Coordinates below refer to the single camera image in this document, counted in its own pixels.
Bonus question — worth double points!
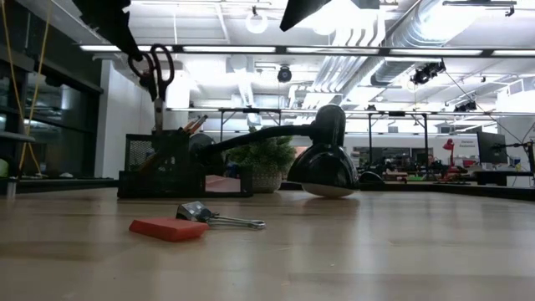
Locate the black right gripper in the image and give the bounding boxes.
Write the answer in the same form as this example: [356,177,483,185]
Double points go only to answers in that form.
[278,0,381,33]

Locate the red and black scissors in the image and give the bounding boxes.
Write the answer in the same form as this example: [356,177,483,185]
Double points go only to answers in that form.
[127,43,176,135]

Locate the black binder clip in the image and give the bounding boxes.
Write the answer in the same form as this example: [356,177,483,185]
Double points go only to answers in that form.
[175,201,268,231]

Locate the red eraser block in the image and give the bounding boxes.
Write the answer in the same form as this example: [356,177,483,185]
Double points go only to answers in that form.
[128,216,210,243]

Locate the black mesh desk organizer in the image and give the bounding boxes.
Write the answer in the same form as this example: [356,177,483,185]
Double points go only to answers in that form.
[117,129,254,199]

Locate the black ceiling spotlight cluster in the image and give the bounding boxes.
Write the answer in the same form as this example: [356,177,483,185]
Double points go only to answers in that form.
[409,60,447,86]

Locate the green potted artificial plant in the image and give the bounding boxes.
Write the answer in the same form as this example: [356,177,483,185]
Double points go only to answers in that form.
[227,126,298,194]

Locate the black gooseneck desk lamp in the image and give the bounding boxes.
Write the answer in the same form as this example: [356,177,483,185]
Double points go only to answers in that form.
[190,104,360,199]

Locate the black side desk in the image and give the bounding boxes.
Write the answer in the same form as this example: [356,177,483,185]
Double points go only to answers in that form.
[0,177,120,194]

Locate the red desk lamp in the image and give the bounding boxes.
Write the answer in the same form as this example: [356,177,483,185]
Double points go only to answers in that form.
[441,138,461,173]

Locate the black computer monitor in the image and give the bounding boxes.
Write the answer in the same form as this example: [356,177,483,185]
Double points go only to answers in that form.
[476,131,509,166]

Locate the black background desk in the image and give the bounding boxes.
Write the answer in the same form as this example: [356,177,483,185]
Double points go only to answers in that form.
[471,169,535,187]

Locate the white ring ceiling lamp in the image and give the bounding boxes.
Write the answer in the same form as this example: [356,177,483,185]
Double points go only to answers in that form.
[244,11,269,35]

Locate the yellow cable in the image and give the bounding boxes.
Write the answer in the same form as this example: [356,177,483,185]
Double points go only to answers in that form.
[0,0,52,175]

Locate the silver ventilation duct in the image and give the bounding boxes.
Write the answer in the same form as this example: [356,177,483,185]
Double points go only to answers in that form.
[369,0,461,88]

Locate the black background frame rig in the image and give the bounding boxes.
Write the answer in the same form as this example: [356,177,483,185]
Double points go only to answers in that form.
[217,107,283,145]
[366,110,431,168]

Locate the black aluminium table frame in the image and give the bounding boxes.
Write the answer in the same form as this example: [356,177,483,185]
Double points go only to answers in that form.
[252,180,535,202]

